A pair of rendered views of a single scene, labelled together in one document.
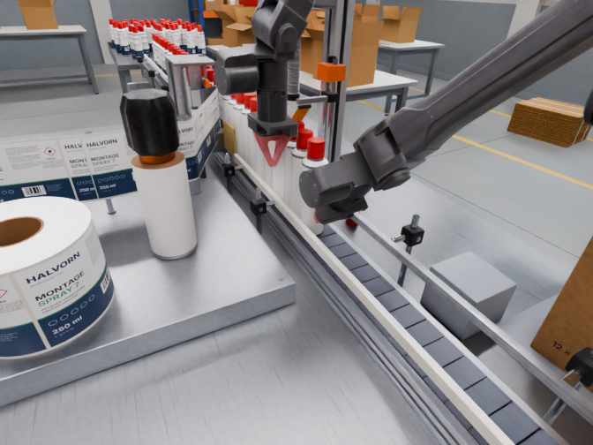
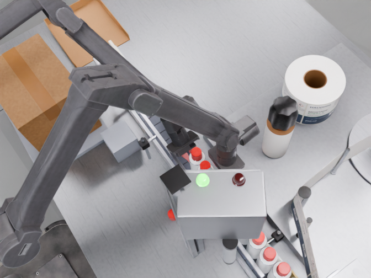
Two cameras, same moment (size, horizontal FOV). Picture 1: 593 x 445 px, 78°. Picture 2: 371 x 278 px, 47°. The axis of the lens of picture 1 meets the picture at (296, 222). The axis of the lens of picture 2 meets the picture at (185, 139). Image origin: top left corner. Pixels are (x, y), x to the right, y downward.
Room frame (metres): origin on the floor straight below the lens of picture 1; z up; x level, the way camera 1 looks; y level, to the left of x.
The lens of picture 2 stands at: (1.18, -0.03, 2.25)
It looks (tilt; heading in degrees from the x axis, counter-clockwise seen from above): 64 degrees down; 183
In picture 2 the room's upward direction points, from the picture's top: 10 degrees counter-clockwise
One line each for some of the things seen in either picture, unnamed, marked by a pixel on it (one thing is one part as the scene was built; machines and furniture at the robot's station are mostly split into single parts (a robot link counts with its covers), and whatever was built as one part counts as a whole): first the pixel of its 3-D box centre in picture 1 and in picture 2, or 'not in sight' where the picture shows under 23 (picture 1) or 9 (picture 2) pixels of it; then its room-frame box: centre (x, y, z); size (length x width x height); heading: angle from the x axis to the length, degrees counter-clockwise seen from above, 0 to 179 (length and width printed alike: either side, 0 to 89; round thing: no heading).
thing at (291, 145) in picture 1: (295, 168); not in sight; (0.75, 0.01, 0.98); 0.05 x 0.05 x 0.20
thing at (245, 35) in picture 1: (255, 31); not in sight; (3.75, 0.44, 0.97); 0.46 x 0.44 x 0.37; 37
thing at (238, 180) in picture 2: not in sight; (238, 178); (0.90, 0.04, 1.49); 0.03 x 0.03 x 0.02
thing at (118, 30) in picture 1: (153, 36); not in sight; (3.01, 1.10, 0.98); 0.57 x 0.46 x 0.21; 118
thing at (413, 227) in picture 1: (398, 257); (150, 145); (0.53, -0.19, 0.91); 0.07 x 0.03 x 0.17; 118
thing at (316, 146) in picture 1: (313, 188); (197, 164); (0.65, -0.03, 0.98); 0.05 x 0.05 x 0.20
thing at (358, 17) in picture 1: (359, 20); not in sight; (5.59, -0.76, 0.97); 0.43 x 0.39 x 0.37; 120
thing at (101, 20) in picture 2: not in sight; (86, 29); (-0.10, -0.44, 0.85); 0.30 x 0.26 x 0.04; 28
